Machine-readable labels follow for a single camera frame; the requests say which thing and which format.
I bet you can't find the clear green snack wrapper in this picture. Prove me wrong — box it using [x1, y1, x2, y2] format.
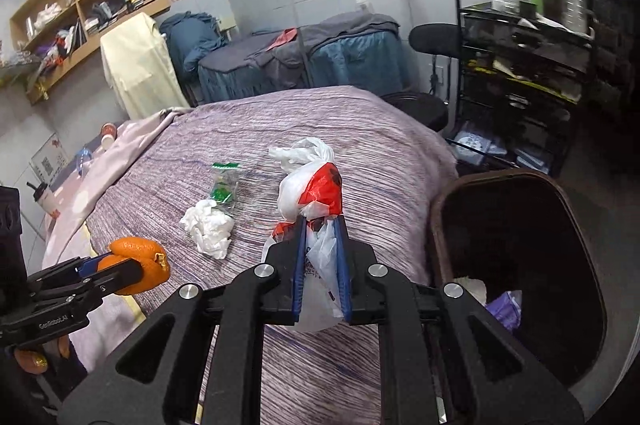
[209, 163, 240, 208]

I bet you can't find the red cloth on bed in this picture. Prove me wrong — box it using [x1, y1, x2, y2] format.
[266, 27, 298, 51]

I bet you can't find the cream hanging cloth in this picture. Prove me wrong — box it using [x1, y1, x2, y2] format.
[100, 13, 190, 120]

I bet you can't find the black wire shelf cart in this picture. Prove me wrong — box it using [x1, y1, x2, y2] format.
[450, 0, 596, 177]

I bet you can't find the crumpled white tissue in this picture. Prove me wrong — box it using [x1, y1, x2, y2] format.
[180, 200, 234, 260]

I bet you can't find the operator hand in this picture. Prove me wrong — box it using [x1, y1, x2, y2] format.
[13, 335, 70, 375]

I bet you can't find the paper cup on bed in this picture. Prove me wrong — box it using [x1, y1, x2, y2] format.
[100, 122, 118, 150]

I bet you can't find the orange fruit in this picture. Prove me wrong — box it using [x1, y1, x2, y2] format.
[98, 237, 170, 296]

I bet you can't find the white cup with straw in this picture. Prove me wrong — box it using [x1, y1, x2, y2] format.
[26, 182, 58, 219]

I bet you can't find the clear blue-cap water bottle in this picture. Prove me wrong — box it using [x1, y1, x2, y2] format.
[75, 148, 93, 174]

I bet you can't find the wooden wall shelf unit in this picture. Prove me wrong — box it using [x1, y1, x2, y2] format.
[9, 0, 171, 104]

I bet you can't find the dark brown trash bin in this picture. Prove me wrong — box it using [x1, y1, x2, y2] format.
[427, 169, 606, 387]

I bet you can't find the pink blanket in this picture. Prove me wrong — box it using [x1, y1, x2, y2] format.
[42, 107, 190, 371]

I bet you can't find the white red bag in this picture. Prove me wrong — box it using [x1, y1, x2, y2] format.
[262, 137, 352, 333]

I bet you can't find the black round stool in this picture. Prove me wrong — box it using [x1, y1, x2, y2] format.
[408, 23, 462, 99]

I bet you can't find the blue cloth pile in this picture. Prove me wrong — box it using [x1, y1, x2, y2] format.
[160, 11, 227, 82]

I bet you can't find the purple striped bed cover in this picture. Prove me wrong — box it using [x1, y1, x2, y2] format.
[87, 87, 457, 424]

